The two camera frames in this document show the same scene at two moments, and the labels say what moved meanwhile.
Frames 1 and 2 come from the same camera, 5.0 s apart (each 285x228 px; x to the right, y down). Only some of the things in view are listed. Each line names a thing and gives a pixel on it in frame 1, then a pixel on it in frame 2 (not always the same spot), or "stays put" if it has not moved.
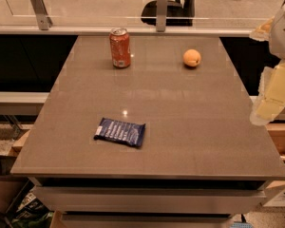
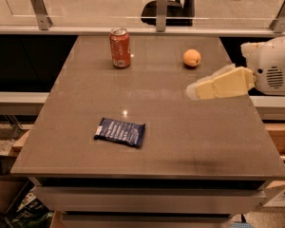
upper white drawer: [86, 199] stays put
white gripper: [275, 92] -> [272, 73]
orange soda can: [120, 45] stays put
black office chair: [180, 11] stays put
